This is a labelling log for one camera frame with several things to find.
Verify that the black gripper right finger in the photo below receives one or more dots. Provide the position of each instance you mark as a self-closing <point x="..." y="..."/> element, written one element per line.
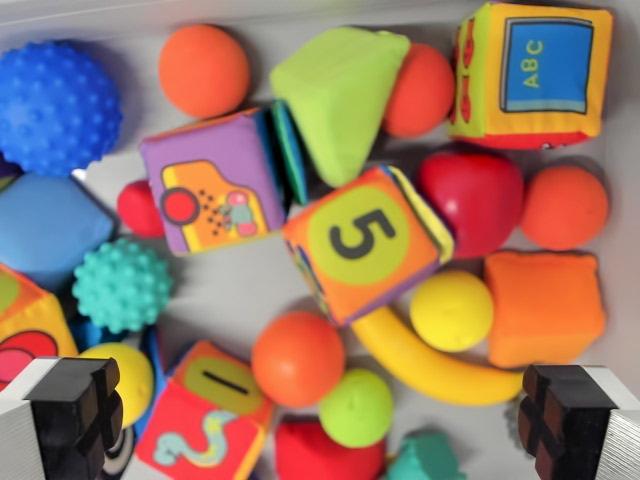
<point x="575" y="425"/>

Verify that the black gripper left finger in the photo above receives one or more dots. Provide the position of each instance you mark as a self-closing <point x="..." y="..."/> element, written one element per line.
<point x="70" y="415"/>

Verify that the red strawberry toy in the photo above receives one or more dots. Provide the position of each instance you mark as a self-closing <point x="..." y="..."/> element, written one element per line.
<point x="137" y="210"/>

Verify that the black and white toy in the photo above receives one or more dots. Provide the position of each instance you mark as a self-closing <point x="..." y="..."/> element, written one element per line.
<point x="120" y="452"/>

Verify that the yellow foam ball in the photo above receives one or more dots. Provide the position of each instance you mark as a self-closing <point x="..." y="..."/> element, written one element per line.
<point x="135" y="382"/>
<point x="451" y="310"/>

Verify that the orange fabric cube with heart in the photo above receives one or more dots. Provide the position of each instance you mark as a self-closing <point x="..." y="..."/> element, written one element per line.
<point x="30" y="330"/>

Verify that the orange fabric block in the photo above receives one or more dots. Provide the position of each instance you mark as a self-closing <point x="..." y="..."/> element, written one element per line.
<point x="545" y="307"/>

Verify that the fabric cube with number 1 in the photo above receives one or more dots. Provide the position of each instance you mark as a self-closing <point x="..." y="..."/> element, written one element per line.
<point x="210" y="415"/>

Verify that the teal bumpy rubber ball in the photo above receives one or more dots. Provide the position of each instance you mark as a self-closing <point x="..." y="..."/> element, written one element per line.
<point x="122" y="285"/>

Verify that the yellow plastic banana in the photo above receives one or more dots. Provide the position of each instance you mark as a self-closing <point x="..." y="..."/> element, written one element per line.
<point x="435" y="367"/>

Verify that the teal plastic toy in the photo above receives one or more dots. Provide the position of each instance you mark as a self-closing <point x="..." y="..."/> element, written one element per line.
<point x="425" y="457"/>

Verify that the blue fabric block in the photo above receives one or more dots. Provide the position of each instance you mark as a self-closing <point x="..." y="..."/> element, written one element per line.
<point x="50" y="225"/>

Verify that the orange foam ball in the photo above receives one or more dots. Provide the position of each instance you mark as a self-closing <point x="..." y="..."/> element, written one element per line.
<point x="204" y="70"/>
<point x="425" y="92"/>
<point x="297" y="357"/>
<point x="565" y="207"/>

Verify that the green foam ball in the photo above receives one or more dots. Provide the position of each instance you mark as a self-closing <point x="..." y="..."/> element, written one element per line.
<point x="356" y="407"/>

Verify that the red plastic apple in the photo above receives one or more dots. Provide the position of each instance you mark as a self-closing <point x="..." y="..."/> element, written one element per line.
<point x="475" y="200"/>

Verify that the red fabric block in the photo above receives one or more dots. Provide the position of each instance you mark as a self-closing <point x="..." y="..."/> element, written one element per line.
<point x="320" y="452"/>

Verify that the purple fabric cube with taxi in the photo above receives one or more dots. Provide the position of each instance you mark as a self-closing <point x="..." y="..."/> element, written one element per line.
<point x="215" y="185"/>

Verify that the fabric cube with number 5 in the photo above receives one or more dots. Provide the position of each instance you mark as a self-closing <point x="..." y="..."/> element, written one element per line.
<point x="367" y="245"/>

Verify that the blue bumpy rubber ball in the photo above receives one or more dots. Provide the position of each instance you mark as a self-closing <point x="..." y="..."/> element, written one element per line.
<point x="55" y="107"/>

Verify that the blue green fabric disc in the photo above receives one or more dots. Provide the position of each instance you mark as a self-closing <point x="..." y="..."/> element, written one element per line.
<point x="291" y="152"/>

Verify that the fabric cube with ABC book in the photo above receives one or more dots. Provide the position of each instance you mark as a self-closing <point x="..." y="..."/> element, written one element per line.
<point x="540" y="75"/>

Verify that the green fabric triangle block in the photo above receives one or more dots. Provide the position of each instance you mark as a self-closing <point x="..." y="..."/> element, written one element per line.
<point x="340" y="100"/>

